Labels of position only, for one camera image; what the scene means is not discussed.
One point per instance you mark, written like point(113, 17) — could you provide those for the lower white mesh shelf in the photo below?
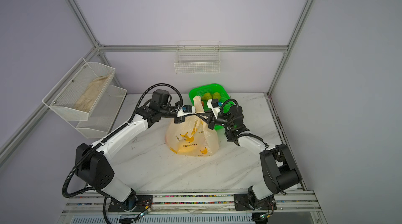
point(103, 117)

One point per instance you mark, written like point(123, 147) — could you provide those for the beige plastic bag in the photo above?
point(192, 138)

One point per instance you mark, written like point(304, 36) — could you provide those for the upper white mesh shelf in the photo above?
point(62, 98)

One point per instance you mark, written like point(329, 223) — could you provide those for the green plastic basket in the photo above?
point(202, 111)

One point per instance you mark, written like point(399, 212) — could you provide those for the green fake round fruit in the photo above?
point(216, 95)

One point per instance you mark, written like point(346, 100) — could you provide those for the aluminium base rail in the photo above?
point(299, 207)

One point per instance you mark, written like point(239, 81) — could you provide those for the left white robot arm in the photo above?
point(93, 171)

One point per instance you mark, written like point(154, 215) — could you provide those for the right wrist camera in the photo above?
point(214, 105)

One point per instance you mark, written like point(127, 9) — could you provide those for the white mesh shelf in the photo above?
point(62, 98)
point(103, 117)

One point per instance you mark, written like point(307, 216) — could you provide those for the white wire wall basket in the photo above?
point(197, 57)

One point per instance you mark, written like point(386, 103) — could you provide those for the green fake pear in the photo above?
point(207, 96)

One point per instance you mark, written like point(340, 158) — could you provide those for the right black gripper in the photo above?
point(211, 120)

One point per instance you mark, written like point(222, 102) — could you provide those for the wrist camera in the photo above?
point(214, 105)
point(186, 110)

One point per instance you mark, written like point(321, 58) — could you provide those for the folded beige bags in shelf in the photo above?
point(90, 95)

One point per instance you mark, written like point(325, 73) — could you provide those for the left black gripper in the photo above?
point(179, 119)

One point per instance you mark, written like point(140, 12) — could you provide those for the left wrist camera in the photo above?
point(186, 110)

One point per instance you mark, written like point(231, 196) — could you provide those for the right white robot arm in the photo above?
point(279, 169)

